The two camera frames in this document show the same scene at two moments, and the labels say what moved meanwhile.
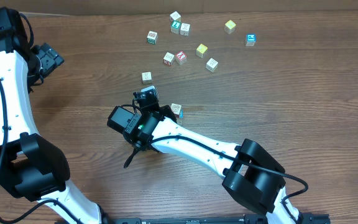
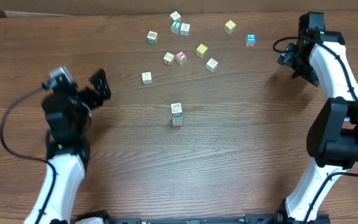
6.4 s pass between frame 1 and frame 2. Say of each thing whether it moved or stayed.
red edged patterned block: stayed
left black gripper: moved
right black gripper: moved
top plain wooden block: stayed
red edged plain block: stayed
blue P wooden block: stayed
